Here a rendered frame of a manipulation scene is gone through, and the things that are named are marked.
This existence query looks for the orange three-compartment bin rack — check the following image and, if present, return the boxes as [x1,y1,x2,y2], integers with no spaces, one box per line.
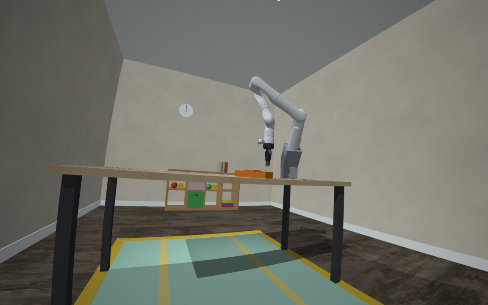
[235,170,273,179]

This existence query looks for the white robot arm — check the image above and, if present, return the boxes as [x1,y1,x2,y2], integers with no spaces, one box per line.
[249,76,306,150]

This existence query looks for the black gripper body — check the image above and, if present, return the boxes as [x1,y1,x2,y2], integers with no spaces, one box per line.
[263,143,274,155]

